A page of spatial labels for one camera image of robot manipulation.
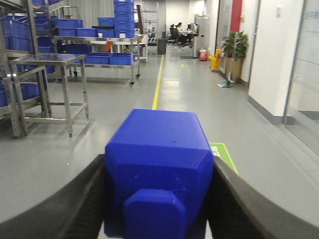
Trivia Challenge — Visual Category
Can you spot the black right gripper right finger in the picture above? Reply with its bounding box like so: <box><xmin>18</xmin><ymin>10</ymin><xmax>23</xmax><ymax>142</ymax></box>
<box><xmin>206</xmin><ymin>157</ymin><xmax>319</xmax><ymax>239</ymax></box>

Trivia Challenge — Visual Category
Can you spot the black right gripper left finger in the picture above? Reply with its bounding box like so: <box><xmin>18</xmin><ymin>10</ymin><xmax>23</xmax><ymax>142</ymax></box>
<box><xmin>0</xmin><ymin>154</ymin><xmax>106</xmax><ymax>239</ymax></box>

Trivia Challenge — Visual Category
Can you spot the blue plastic block part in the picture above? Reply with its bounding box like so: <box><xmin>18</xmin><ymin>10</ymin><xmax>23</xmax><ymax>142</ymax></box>
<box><xmin>104</xmin><ymin>109</ymin><xmax>214</xmax><ymax>239</ymax></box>

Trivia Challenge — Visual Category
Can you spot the steel shelf rack left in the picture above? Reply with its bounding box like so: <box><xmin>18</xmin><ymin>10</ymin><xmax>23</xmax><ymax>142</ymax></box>
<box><xmin>0</xmin><ymin>0</ymin><xmax>65</xmax><ymax>120</ymax></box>

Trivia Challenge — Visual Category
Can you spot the green floor sign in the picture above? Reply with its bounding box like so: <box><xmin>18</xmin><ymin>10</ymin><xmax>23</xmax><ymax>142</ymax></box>
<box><xmin>209</xmin><ymin>142</ymin><xmax>239</xmax><ymax>175</ymax></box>

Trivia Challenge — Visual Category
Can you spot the small steel table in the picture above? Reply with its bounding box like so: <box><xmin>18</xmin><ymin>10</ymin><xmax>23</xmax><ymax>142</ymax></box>
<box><xmin>11</xmin><ymin>53</ymin><xmax>90</xmax><ymax>138</ymax></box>

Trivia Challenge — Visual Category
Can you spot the yellow mop bucket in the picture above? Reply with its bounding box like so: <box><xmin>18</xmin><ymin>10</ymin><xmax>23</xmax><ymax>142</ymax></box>
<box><xmin>209</xmin><ymin>49</ymin><xmax>221</xmax><ymax>71</ymax></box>

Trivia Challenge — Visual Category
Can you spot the blue bin on cart bottom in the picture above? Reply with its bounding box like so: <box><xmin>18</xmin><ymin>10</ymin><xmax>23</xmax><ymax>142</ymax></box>
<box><xmin>109</xmin><ymin>53</ymin><xmax>135</xmax><ymax>65</ymax></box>

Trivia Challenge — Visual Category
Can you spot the potted green plant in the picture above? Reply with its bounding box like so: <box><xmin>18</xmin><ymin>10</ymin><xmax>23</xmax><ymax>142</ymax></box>
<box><xmin>222</xmin><ymin>31</ymin><xmax>249</xmax><ymax>84</ymax></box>

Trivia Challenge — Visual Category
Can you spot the steel wheeled cart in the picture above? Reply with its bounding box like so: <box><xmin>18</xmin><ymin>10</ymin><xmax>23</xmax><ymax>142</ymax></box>
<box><xmin>53</xmin><ymin>35</ymin><xmax>144</xmax><ymax>86</ymax></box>

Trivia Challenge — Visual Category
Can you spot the black trash bin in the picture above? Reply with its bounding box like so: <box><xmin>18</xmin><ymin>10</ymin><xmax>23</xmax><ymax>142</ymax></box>
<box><xmin>158</xmin><ymin>38</ymin><xmax>167</xmax><ymax>55</ymax></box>

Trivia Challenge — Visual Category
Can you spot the seated person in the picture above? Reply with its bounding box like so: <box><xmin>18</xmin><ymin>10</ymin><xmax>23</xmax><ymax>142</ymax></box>
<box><xmin>174</xmin><ymin>22</ymin><xmax>183</xmax><ymax>41</ymax></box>

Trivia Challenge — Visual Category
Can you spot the stack of blue bins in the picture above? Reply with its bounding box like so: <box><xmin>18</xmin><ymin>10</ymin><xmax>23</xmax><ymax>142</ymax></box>
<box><xmin>114</xmin><ymin>0</ymin><xmax>135</xmax><ymax>38</ymax></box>

